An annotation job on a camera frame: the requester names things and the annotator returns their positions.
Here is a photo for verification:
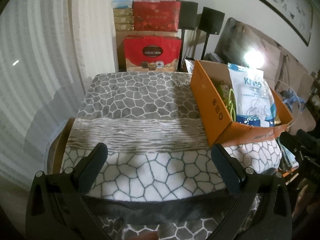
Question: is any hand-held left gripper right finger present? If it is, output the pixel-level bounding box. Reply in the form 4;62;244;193
210;144;293;240

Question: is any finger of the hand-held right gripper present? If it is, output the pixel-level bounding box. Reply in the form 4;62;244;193
281;129;320;153

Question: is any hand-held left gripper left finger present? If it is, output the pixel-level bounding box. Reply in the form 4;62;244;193
26;142;110;240

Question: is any orange cardboard box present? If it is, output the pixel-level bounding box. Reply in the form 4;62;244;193
190;60;293;146

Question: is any white blue mask packet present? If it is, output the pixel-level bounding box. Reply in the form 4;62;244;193
227;63;278;128

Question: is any green cable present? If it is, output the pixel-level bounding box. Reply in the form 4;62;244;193
220;87;238;122

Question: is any green face mask packet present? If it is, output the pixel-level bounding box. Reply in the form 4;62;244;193
282;142;299;171

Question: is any grey white patterned blanket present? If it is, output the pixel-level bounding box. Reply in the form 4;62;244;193
60;72;283;240

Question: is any brown sofa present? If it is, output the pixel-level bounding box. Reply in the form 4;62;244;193
217;17;320;135

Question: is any white curtain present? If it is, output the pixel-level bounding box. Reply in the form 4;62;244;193
0;0;118;183

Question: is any tan cardboard box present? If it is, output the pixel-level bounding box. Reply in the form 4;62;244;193
116;30;183;72

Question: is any large beige cushion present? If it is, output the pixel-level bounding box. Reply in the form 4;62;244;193
226;22;278;68

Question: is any black speaker stand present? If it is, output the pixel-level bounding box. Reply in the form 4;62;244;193
181;29;187;61
201;36;209;58

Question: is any red Collection gift bag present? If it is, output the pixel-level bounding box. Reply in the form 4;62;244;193
124;36;182;72

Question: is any framed painting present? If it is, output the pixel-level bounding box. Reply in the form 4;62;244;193
231;0;314;47

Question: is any red patterned gift box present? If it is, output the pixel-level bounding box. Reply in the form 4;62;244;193
132;1;181;33

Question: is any blue tissue packet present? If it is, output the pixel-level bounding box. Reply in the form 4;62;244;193
112;0;134;9

